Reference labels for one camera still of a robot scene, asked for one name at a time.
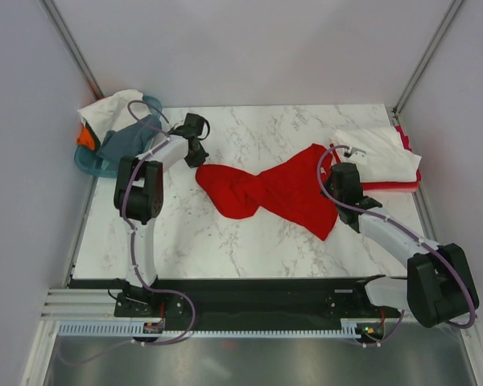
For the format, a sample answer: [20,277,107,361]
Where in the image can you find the folded red t shirt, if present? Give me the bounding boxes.
[333,146,422,191]

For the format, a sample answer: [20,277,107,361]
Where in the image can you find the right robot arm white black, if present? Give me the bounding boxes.
[321,162,479,329]

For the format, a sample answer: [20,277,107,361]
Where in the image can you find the orange t shirt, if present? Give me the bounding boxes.
[76,125,97,151]

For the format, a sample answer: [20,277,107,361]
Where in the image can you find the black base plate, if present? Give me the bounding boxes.
[69,277,400,331]

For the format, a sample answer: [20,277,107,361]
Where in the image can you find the grey blue t shirt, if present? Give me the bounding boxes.
[97,115,162,165]

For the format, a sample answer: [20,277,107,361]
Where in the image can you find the teal plastic basket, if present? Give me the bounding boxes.
[74,94,163,179]

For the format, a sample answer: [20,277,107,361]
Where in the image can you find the left aluminium frame post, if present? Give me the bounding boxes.
[39,0,104,100]

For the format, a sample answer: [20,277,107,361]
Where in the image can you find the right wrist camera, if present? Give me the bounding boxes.
[344,146,366,158]

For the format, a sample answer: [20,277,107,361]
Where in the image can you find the crumpled white t shirt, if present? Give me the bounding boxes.
[78,89,143,141]

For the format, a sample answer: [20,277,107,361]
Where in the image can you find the aluminium frame post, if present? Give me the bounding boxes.
[386,0,467,125]
[39,0,104,100]

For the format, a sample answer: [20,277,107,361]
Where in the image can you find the white slotted cable duct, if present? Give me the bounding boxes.
[57,321,361,339]

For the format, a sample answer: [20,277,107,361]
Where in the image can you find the right aluminium frame post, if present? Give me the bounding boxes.
[386,0,467,125]

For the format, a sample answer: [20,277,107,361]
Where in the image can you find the folded pink t shirt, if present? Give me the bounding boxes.
[394,125,413,153]

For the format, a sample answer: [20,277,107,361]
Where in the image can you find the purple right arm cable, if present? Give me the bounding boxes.
[316,146,480,349]

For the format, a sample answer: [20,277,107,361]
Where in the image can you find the red t shirt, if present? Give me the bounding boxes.
[333,146,422,191]
[196,144,338,240]

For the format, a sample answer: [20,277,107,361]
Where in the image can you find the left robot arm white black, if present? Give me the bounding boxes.
[114,113,210,288]

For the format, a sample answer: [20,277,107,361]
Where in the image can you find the folded white t shirt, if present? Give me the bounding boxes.
[332,126,421,183]

